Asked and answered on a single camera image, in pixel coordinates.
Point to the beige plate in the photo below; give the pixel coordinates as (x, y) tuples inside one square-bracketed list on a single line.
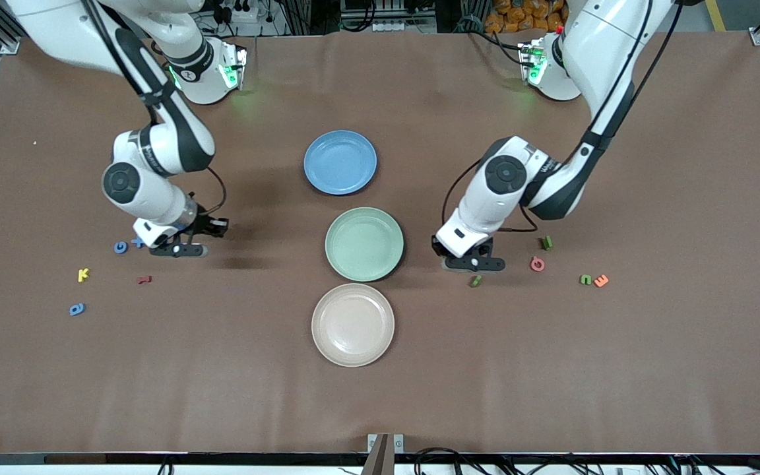
[(353, 325)]

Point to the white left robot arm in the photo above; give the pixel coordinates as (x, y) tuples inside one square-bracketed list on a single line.
[(591, 53)]

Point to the green letter N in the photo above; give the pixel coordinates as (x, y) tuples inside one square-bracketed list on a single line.
[(475, 281)]

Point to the orange letter E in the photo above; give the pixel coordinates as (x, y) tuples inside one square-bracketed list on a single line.
[(601, 280)]

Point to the grey metal bracket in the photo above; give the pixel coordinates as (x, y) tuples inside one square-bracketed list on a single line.
[(385, 443)]

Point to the bag of oranges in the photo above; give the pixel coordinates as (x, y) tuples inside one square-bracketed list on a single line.
[(525, 16)]

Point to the pink letter G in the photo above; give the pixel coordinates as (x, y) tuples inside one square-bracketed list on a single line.
[(537, 264)]

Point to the green plate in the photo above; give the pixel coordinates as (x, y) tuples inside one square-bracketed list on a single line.
[(364, 244)]

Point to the blue letter D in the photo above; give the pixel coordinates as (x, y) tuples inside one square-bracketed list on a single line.
[(77, 309)]

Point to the brown table cover sheet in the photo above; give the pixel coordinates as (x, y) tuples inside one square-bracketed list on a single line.
[(551, 382)]

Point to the power strip with black plugs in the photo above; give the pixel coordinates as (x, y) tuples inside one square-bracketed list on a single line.
[(238, 16)]

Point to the blue plate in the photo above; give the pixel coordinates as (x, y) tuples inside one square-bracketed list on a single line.
[(340, 162)]

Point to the blue letter G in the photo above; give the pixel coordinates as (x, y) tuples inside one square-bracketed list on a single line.
[(120, 247)]

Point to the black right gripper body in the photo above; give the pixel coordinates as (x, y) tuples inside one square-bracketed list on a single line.
[(204, 223)]

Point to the black table edge rail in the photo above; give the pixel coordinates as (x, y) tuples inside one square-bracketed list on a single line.
[(221, 458)]

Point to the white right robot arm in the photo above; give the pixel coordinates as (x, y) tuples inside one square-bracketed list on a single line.
[(162, 204)]

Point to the yellow letter K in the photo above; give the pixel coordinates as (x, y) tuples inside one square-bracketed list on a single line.
[(83, 275)]

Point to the white power strip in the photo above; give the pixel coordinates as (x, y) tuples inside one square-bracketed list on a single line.
[(386, 26)]

